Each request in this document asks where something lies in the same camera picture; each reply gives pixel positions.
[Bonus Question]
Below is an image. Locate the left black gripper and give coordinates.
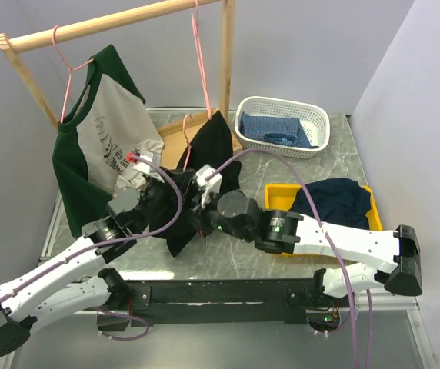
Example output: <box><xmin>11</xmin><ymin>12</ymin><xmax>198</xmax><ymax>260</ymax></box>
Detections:
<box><xmin>134</xmin><ymin>165</ymin><xmax>195</xmax><ymax>233</ymax></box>

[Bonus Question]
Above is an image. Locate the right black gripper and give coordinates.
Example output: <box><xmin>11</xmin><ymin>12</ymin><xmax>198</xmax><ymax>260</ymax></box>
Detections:
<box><xmin>184</xmin><ymin>185</ymin><xmax>255</xmax><ymax>241</ymax></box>

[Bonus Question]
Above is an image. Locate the black t shirt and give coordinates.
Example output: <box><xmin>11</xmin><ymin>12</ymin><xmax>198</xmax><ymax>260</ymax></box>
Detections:
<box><xmin>157</xmin><ymin>111</ymin><xmax>242</xmax><ymax>257</ymax></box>

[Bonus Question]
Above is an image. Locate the pink wire hanger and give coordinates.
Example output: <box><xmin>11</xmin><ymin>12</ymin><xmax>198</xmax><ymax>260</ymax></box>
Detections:
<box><xmin>182</xmin><ymin>114</ymin><xmax>193</xmax><ymax>171</ymax></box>
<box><xmin>191</xmin><ymin>0</ymin><xmax>212</xmax><ymax>119</ymax></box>

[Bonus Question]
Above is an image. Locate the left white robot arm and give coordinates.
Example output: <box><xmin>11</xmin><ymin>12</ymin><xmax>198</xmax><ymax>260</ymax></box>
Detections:
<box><xmin>0</xmin><ymin>169</ymin><xmax>195</xmax><ymax>357</ymax></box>

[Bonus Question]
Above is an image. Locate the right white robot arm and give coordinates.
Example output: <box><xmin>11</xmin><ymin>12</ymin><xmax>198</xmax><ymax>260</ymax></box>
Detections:
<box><xmin>192</xmin><ymin>190</ymin><xmax>423</xmax><ymax>307</ymax></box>

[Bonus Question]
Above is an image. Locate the green and cream raglan shirt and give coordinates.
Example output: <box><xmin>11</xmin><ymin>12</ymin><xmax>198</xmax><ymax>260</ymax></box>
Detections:
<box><xmin>52</xmin><ymin>45</ymin><xmax>164</xmax><ymax>238</ymax></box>

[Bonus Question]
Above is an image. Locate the navy blue t shirt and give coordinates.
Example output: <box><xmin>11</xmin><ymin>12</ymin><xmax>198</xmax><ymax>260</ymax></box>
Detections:
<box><xmin>306</xmin><ymin>178</ymin><xmax>372</xmax><ymax>230</ymax></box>

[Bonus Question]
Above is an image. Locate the pink hanger with green shirt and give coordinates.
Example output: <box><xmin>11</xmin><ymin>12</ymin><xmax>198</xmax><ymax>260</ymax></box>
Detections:
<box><xmin>52</xmin><ymin>25</ymin><xmax>94</xmax><ymax>124</ymax></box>

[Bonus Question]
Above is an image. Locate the wooden clothes rack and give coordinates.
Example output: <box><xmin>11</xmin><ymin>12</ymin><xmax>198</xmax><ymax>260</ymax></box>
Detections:
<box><xmin>0</xmin><ymin>0</ymin><xmax>244</xmax><ymax>170</ymax></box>

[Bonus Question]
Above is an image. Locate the yellow plastic tray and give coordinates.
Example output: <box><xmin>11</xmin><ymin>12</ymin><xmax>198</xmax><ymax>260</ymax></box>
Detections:
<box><xmin>264</xmin><ymin>184</ymin><xmax>383</xmax><ymax>231</ymax></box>

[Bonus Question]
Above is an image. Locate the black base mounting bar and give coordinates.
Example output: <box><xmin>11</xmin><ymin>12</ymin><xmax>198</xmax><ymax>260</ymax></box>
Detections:
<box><xmin>102</xmin><ymin>278</ymin><xmax>349</xmax><ymax>325</ymax></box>

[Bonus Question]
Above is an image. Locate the blue patterned cloth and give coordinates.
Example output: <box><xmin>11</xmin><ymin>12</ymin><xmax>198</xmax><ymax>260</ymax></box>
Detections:
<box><xmin>238</xmin><ymin>112</ymin><xmax>317</xmax><ymax>149</ymax></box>

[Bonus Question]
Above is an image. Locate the white plastic basket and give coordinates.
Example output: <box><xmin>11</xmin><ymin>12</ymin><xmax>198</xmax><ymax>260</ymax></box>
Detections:
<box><xmin>235</xmin><ymin>96</ymin><xmax>330</xmax><ymax>159</ymax></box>

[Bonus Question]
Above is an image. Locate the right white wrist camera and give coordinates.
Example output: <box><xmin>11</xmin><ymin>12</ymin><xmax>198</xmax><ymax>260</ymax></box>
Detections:
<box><xmin>194</xmin><ymin>165</ymin><xmax>222</xmax><ymax>208</ymax></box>

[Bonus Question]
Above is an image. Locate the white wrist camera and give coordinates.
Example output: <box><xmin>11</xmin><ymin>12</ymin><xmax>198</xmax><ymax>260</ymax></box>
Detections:
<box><xmin>123</xmin><ymin>151</ymin><xmax>165</xmax><ymax>182</ymax></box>
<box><xmin>194</xmin><ymin>165</ymin><xmax>222</xmax><ymax>208</ymax></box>

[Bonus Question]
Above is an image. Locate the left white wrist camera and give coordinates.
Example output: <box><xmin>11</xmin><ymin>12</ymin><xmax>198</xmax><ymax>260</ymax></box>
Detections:
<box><xmin>123</xmin><ymin>151</ymin><xmax>165</xmax><ymax>182</ymax></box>

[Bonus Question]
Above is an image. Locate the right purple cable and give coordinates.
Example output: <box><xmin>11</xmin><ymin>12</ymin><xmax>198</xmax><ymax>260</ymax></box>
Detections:
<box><xmin>208</xmin><ymin>149</ymin><xmax>373</xmax><ymax>369</ymax></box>

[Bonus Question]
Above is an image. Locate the purple cable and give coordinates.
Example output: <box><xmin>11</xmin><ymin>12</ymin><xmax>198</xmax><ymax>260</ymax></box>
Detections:
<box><xmin>0</xmin><ymin>154</ymin><xmax>185</xmax><ymax>353</ymax></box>
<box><xmin>208</xmin><ymin>149</ymin><xmax>373</xmax><ymax>369</ymax></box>

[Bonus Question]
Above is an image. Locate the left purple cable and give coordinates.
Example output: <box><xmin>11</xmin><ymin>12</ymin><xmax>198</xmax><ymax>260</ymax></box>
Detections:
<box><xmin>0</xmin><ymin>154</ymin><xmax>185</xmax><ymax>353</ymax></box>

